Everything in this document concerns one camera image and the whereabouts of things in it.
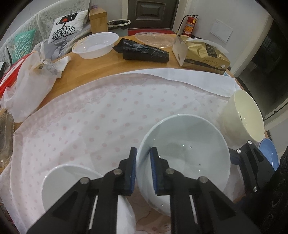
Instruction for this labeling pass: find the dark entrance door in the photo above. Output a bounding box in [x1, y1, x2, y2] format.
[127, 0, 179, 29]

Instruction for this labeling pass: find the pink dotted cloth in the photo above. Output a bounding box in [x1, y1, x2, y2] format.
[1, 68, 240, 233]

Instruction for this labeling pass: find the white plastic bag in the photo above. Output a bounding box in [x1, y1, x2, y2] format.
[1, 42, 71, 123]

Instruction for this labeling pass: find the black folded bag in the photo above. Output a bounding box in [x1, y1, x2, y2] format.
[113, 38, 169, 63]

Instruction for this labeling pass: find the tree print pillow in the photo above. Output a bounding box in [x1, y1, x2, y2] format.
[48, 10, 88, 43]

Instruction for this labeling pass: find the grey trash bin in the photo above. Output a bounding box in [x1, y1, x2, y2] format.
[107, 19, 131, 37]

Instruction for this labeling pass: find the white plastic container bowl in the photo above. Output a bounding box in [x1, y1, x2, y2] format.
[72, 32, 119, 59]

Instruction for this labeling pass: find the clear plastic lid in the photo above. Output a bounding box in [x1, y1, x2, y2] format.
[134, 32, 175, 48]

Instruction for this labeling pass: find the gold paper bag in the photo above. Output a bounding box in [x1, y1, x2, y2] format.
[172, 35, 230, 75]

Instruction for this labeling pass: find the wooden sofa armrest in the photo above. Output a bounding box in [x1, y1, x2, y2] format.
[89, 7, 108, 34]

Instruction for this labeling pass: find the teal pillow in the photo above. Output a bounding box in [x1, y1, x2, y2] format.
[12, 29, 36, 63]

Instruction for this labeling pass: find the white wall panel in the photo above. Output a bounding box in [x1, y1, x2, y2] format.
[210, 19, 233, 43]

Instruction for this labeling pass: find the blue plate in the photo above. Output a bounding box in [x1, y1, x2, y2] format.
[258, 138, 279, 171]

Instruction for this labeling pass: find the red door mat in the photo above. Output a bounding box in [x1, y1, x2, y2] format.
[128, 28, 176, 36]

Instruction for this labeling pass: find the cream bowl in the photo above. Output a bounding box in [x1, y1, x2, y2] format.
[222, 90, 265, 145]

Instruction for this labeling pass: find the red fire extinguisher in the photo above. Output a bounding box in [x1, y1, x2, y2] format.
[177, 14, 199, 37]

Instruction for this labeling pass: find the red lid container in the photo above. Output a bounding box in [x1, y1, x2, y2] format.
[0, 53, 32, 98]

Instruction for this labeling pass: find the sofa with lace cover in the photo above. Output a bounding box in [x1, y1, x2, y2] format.
[1, 0, 90, 65]

